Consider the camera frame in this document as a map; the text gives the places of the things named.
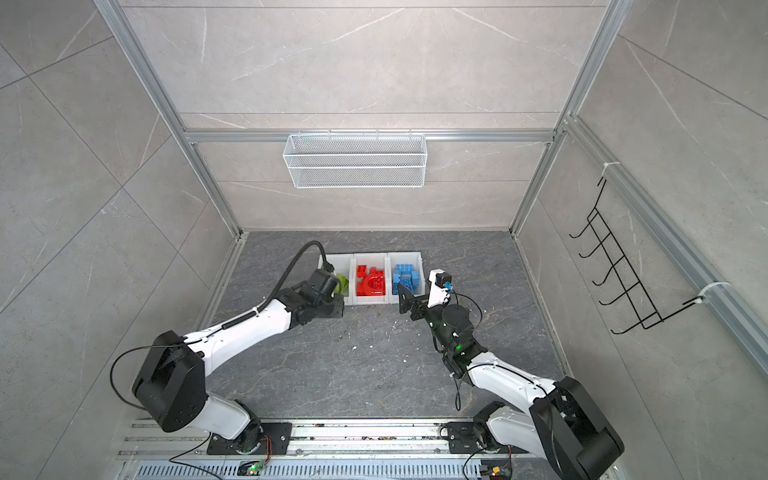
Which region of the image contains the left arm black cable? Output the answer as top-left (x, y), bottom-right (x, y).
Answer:
top-left (257, 240), bottom-right (336, 313)

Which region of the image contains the white middle storage bin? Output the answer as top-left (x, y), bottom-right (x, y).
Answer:
top-left (351, 253), bottom-right (392, 306)

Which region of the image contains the green lego brick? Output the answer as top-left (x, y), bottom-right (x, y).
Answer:
top-left (334, 273), bottom-right (349, 296)

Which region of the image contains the black wire hook rack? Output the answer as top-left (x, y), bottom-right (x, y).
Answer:
top-left (568, 177), bottom-right (731, 336)

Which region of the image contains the red double lego brick top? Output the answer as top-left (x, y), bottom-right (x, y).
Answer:
top-left (356, 264), bottom-right (377, 283)

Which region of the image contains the blue lego brick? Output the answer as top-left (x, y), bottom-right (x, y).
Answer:
top-left (411, 270), bottom-right (421, 291)
top-left (393, 264), bottom-right (414, 276)

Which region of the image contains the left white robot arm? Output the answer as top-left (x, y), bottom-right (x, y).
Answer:
top-left (132, 269), bottom-right (344, 453)

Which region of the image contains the white wire mesh basket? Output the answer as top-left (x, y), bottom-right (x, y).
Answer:
top-left (283, 133), bottom-right (428, 189)

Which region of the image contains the red arch lego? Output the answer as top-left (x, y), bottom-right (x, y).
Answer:
top-left (356, 268), bottom-right (386, 297)

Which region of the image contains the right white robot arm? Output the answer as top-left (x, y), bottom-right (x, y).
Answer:
top-left (398, 281), bottom-right (625, 479)

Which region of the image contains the metal base rail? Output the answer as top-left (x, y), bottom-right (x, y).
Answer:
top-left (107, 418), bottom-right (556, 479)

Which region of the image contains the white right storage bin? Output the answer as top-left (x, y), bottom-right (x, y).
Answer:
top-left (387, 252), bottom-right (426, 304)

